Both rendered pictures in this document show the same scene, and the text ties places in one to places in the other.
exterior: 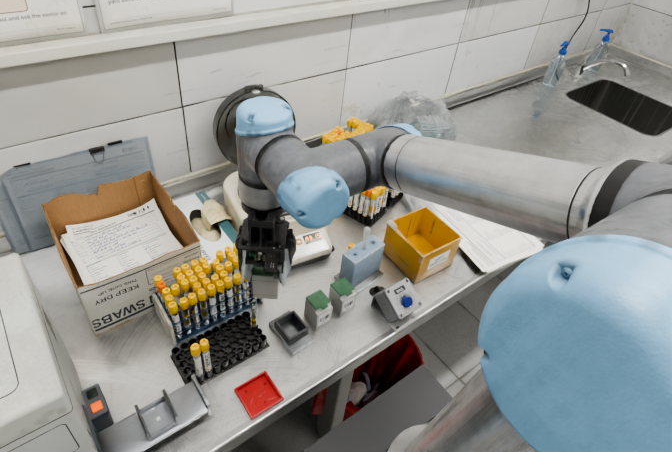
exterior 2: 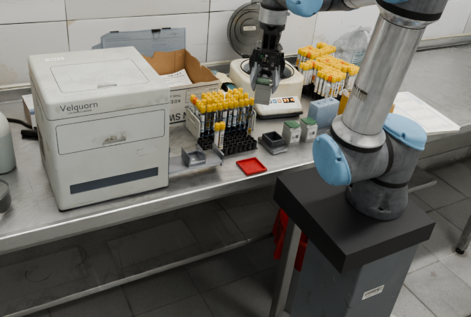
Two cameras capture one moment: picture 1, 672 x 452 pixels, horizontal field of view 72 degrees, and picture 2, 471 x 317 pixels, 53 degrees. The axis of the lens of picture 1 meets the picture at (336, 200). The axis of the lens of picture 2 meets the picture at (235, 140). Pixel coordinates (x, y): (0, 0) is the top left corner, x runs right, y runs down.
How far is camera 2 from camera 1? 71 cm
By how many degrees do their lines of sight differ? 12
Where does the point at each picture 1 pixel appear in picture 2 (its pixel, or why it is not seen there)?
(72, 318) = not seen: hidden behind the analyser
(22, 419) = (151, 92)
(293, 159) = not seen: outside the picture
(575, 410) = not seen: outside the picture
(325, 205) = (310, 1)
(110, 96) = not seen: outside the picture
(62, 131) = (140, 14)
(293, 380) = (273, 164)
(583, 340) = not seen: outside the picture
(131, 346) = (171, 137)
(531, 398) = not seen: outside the picture
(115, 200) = (161, 64)
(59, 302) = not seen: hidden behind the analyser
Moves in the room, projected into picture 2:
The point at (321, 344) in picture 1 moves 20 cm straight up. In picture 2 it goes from (291, 152) to (303, 95)
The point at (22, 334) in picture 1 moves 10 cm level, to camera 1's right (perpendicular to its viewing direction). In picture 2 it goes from (146, 69) to (183, 76)
